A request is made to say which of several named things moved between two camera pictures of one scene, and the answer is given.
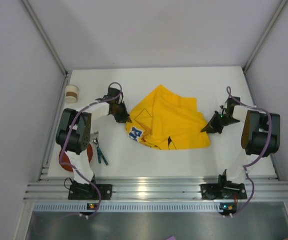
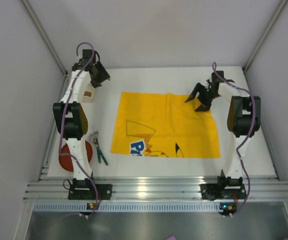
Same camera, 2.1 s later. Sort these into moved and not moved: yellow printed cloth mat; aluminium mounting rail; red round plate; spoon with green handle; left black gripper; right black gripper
Moved: left black gripper; yellow printed cloth mat; right black gripper
Not moved: aluminium mounting rail; red round plate; spoon with green handle
